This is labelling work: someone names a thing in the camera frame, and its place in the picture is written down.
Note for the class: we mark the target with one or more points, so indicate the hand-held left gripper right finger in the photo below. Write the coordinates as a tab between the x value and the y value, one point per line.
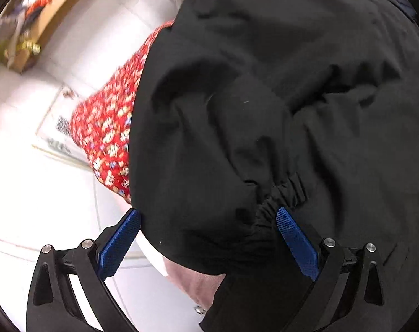
299	242

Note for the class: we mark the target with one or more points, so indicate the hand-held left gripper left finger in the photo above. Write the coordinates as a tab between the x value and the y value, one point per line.
121	242

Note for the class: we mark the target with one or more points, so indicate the black jacket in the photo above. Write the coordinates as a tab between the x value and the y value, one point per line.
264	110

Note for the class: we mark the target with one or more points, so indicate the person's black pants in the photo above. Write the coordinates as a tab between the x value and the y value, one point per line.
251	304

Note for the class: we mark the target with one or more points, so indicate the pink polka dot bed sheet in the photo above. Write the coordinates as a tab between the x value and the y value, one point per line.
195	283

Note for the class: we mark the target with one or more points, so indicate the metal bed foot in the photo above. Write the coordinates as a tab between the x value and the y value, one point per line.
200	309

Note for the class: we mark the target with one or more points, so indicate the red floral pillow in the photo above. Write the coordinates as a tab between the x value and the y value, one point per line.
105	138

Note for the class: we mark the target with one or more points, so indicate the printed paper sheet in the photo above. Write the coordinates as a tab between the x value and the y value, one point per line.
53	138

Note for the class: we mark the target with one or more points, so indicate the brass knob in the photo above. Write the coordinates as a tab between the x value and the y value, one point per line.
29	47

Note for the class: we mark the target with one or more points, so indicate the wooden cabinet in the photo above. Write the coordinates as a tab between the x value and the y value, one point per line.
57	7

